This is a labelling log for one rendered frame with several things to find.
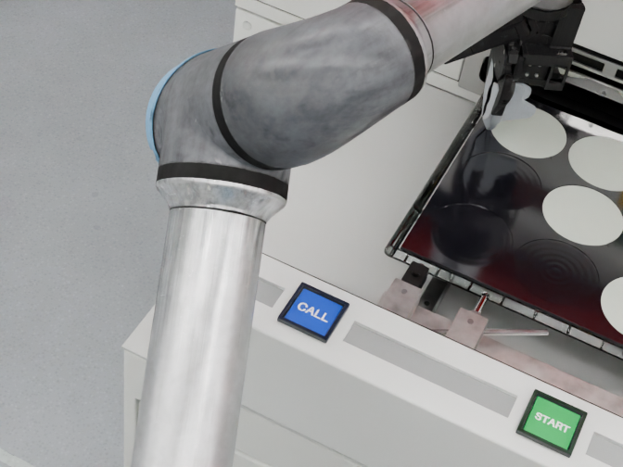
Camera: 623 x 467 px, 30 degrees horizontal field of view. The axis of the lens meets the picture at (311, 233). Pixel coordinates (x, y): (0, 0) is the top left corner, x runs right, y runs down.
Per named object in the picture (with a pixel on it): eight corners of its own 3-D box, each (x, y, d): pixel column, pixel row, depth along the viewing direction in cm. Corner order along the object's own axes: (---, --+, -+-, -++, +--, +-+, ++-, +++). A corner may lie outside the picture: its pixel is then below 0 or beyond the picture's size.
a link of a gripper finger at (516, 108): (527, 146, 149) (546, 92, 143) (482, 143, 149) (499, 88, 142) (523, 130, 152) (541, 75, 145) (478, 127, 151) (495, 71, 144)
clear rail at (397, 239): (489, 83, 159) (492, 75, 158) (499, 87, 159) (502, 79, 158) (381, 256, 135) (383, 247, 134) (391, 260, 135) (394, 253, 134)
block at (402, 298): (391, 293, 133) (396, 275, 131) (418, 305, 132) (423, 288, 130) (362, 340, 128) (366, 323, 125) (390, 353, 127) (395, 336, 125)
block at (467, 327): (455, 321, 131) (461, 305, 129) (483, 334, 130) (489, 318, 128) (428, 372, 126) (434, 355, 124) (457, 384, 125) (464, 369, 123)
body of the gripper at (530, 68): (560, 96, 142) (589, 17, 134) (491, 92, 142) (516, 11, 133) (550, 56, 148) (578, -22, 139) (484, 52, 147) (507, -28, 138)
